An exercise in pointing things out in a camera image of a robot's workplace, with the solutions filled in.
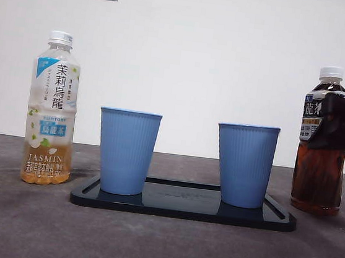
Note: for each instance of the dark blue flat tray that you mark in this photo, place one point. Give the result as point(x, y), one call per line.
point(179, 209)

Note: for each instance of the jasmine tea bottle white label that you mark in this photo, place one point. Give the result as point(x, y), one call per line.
point(53, 90)

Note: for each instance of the light blue ribbed cup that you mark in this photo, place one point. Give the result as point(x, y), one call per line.
point(244, 165)
point(126, 151)

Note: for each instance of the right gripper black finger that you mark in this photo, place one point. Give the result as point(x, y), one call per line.
point(335, 125)

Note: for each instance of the dark oolong tea bottle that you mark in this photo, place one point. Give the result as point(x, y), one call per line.
point(317, 179)

